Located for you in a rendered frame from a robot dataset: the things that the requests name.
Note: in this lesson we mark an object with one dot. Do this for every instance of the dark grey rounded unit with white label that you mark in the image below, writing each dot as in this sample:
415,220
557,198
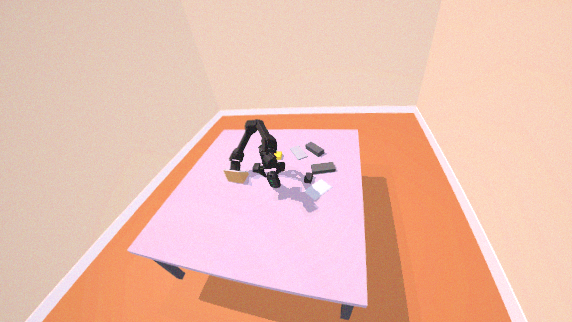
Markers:
273,180

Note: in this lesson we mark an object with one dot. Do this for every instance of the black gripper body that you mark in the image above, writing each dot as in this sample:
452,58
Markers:
257,167

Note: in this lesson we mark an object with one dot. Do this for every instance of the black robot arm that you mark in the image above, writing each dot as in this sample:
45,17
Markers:
267,141

